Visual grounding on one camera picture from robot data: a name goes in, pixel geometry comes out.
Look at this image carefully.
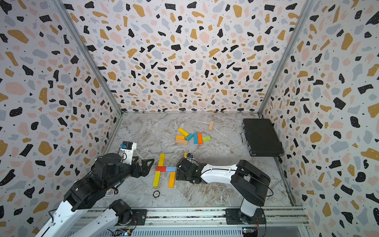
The green block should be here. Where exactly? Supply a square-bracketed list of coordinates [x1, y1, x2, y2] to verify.
[202, 136, 211, 141]

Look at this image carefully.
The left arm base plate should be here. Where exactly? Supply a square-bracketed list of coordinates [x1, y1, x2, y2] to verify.
[126, 209, 148, 227]

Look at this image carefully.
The black briefcase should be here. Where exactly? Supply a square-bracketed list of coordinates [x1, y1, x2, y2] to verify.
[240, 118, 284, 157]

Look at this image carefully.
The circuit board with leds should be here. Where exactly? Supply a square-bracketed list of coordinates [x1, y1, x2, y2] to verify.
[114, 229, 132, 237]

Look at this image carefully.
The red block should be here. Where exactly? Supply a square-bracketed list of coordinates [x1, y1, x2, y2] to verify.
[156, 166, 167, 172]

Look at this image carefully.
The orange block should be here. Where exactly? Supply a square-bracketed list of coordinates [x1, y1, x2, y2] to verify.
[197, 133, 203, 145]

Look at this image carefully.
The teal block tilted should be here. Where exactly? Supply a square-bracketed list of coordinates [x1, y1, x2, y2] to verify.
[185, 133, 193, 141]

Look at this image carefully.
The tan wooden block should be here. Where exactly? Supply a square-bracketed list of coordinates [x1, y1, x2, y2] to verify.
[175, 139, 188, 145]

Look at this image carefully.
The lime yellow block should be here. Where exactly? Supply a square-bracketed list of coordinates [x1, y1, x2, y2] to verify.
[153, 171, 161, 187]

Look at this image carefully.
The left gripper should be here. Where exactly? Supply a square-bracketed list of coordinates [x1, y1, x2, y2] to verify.
[105, 154, 155, 192]

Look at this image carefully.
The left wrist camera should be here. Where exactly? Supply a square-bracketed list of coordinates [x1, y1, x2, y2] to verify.
[119, 141, 137, 165]

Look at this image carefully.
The tan block upper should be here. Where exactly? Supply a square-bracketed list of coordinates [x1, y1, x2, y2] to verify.
[208, 121, 214, 131]

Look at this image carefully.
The light blue block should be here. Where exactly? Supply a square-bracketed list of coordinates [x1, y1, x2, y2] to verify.
[165, 166, 177, 172]

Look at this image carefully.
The teal block upright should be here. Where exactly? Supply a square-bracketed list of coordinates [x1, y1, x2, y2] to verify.
[193, 133, 198, 144]

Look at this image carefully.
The aluminium front rail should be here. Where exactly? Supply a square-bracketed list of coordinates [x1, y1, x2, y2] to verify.
[65, 206, 310, 229]

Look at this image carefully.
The small card box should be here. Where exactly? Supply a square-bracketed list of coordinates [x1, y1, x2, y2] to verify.
[106, 188, 115, 196]

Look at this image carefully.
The orange-yellow small block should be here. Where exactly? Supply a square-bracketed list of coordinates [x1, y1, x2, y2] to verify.
[176, 135, 185, 140]

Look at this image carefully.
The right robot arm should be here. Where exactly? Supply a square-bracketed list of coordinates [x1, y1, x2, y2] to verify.
[176, 158, 271, 217]

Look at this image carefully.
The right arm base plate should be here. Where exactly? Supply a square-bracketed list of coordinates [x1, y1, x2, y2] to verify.
[225, 208, 266, 225]

